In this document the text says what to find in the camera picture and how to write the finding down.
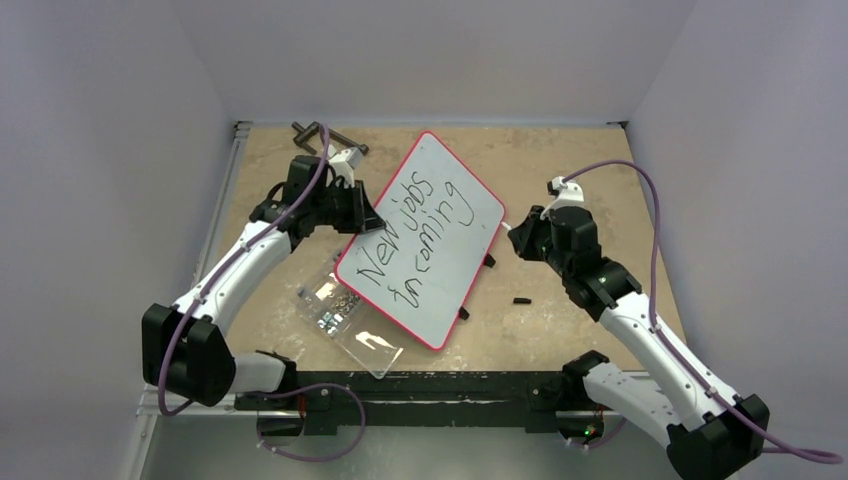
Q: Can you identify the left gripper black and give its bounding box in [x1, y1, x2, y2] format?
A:
[312, 181, 382, 235]

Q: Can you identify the pink framed whiteboard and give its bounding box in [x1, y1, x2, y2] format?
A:
[334, 131, 506, 351]

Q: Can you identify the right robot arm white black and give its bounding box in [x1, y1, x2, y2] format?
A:
[507, 205, 770, 479]

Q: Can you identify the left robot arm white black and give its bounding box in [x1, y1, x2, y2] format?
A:
[141, 148, 386, 409]

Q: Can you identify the clear plastic screw box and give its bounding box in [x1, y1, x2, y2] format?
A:
[296, 253, 404, 379]

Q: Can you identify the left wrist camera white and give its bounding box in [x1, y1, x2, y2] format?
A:
[328, 147, 364, 188]

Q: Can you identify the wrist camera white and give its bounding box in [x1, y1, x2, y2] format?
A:
[328, 147, 364, 188]
[540, 176, 585, 220]

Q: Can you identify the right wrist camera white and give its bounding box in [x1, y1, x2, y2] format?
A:
[540, 176, 585, 220]

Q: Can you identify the dark metal crank handle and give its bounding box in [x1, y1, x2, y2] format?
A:
[291, 120, 370, 158]

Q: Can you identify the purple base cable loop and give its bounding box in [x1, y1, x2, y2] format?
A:
[256, 382, 367, 464]

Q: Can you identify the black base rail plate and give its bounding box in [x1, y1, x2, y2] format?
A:
[235, 369, 631, 439]

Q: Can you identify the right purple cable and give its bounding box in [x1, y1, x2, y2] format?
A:
[563, 158, 844, 465]

